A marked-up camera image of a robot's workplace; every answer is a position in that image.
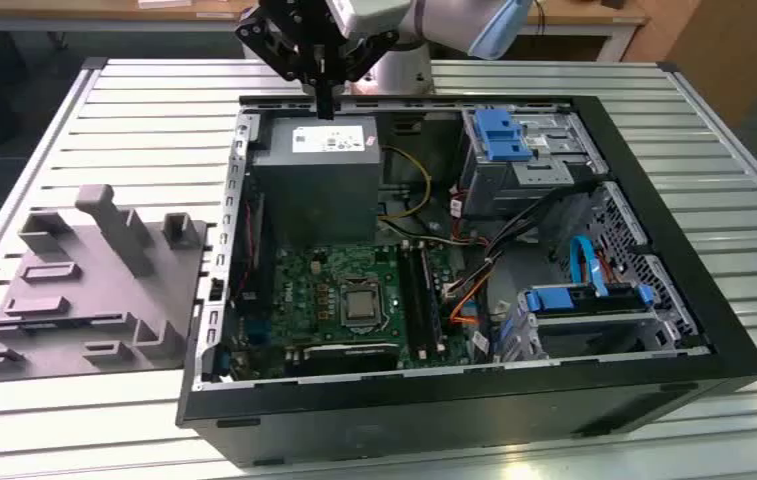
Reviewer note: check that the blue optical bay latch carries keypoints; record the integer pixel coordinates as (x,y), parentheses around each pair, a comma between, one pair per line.
(501,145)

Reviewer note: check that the hard disk in blue carrier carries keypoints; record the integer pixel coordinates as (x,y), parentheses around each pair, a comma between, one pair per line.
(554,300)

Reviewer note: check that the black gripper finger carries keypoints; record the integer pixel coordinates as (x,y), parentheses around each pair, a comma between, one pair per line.
(265,45)
(367,55)

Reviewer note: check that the blue VGA port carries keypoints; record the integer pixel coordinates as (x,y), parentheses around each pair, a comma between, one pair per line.
(223,362)

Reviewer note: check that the grey power supply unit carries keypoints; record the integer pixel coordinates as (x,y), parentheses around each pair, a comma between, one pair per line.
(318,200)

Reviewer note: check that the metal disk bay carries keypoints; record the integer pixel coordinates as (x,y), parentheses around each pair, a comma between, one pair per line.
(592,318)

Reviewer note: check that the black graphics card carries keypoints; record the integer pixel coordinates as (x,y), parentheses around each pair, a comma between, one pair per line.
(351,356)

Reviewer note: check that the black RAM slot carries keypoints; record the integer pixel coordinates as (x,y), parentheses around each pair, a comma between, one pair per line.
(409,300)

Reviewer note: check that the silver CPU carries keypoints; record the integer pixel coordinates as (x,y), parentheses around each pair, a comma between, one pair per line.
(361,305)

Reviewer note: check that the white paper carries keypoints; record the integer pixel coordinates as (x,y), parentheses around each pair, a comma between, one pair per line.
(165,3)

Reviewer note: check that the wooden cabinet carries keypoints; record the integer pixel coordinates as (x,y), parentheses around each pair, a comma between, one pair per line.
(718,50)

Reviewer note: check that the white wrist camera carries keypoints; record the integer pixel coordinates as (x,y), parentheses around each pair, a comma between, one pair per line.
(371,15)

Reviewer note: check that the metal drive cage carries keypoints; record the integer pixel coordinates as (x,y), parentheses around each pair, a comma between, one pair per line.
(545,175)

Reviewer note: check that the green motherboard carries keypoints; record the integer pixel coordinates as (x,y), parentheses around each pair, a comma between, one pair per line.
(298,320)

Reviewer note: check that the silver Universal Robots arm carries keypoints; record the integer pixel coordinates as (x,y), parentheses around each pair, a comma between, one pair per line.
(405,70)

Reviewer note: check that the black PC case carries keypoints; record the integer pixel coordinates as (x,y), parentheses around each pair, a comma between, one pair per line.
(418,425)

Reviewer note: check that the grey parts rack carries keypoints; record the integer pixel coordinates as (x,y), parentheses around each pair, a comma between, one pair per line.
(104,300)

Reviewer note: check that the wooden desk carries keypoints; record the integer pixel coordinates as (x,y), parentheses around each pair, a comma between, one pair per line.
(84,12)

